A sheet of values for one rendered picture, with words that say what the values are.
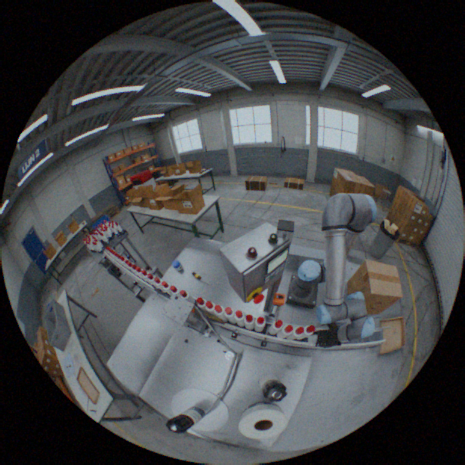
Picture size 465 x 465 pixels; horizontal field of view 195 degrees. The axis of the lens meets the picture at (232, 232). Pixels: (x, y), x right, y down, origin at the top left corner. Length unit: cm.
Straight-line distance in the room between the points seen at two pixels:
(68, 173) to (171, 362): 743
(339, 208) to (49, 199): 786
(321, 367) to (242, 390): 45
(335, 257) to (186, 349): 86
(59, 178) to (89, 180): 161
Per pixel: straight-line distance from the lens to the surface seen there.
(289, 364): 86
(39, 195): 773
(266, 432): 83
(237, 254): 32
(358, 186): 368
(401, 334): 149
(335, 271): 52
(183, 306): 68
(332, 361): 101
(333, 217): 50
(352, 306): 62
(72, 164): 761
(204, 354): 88
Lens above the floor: 172
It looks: 40 degrees down
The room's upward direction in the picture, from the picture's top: 9 degrees counter-clockwise
